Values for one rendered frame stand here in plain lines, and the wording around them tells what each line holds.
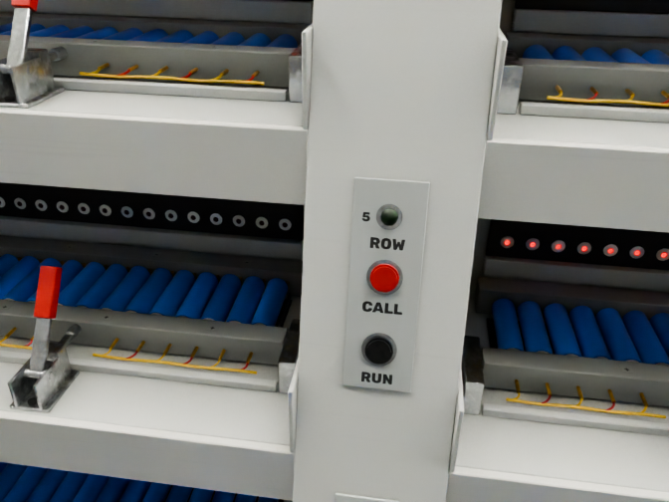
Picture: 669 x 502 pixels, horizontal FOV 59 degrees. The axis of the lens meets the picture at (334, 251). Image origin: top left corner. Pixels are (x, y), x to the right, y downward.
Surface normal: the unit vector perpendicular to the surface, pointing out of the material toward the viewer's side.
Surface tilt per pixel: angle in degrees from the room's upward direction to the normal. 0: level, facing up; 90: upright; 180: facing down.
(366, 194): 90
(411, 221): 90
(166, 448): 106
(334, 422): 90
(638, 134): 16
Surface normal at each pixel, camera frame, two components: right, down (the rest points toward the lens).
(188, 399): 0.02, -0.87
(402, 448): -0.13, 0.23
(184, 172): -0.14, 0.49
